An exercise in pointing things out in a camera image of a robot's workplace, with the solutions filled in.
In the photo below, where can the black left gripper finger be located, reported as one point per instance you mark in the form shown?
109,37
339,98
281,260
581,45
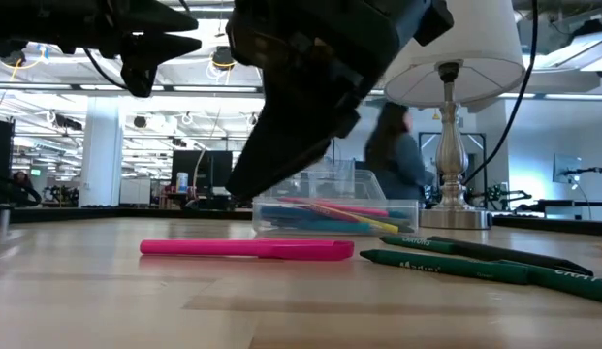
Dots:
165,19
160,48

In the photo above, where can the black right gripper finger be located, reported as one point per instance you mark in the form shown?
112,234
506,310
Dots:
291,145

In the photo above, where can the pink pencil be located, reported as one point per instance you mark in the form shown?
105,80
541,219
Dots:
358,211

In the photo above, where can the pink highlighter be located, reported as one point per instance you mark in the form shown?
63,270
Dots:
232,248

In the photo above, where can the clear plastic supply box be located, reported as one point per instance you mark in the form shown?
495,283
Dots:
409,213

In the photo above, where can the black pen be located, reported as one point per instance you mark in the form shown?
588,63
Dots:
499,253

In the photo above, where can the black ceiling device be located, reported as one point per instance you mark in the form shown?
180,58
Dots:
222,58
12,58

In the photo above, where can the long ceiling light bar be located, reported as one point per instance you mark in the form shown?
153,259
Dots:
208,88

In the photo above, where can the black computer monitor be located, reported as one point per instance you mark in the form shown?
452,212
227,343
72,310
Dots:
201,169

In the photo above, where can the person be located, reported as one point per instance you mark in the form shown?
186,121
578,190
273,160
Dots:
22,180
402,165

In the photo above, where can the white canister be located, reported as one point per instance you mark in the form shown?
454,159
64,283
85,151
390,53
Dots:
182,183

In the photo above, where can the white building column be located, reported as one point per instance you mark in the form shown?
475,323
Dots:
102,155

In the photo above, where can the black cabinet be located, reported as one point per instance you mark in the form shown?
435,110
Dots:
1,160

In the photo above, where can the white shade silver table lamp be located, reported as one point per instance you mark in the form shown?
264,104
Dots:
475,48

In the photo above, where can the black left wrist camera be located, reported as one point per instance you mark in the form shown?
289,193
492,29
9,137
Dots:
140,82

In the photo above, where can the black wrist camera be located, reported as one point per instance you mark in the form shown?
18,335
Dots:
434,22
140,82

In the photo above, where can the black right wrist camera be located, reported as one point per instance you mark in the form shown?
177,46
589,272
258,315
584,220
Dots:
434,22

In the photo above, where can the silver metal post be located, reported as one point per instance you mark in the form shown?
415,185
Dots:
4,218

